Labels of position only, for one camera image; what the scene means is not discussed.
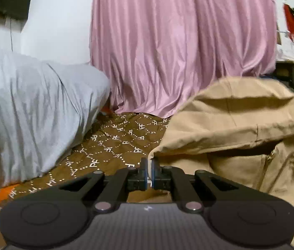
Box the beige Champion hooded jacket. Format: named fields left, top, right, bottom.
left=125, top=76, right=294, bottom=250

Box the grey bundled duvet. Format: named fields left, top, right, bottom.
left=0, top=49, right=110, bottom=188

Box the brown cartoon print bedspread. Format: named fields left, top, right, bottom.
left=0, top=113, right=169, bottom=249

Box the pink satin curtain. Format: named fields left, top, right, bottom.
left=90, top=0, right=277, bottom=118

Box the red hanging wall ornament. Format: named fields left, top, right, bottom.
left=283, top=4, right=294, bottom=43

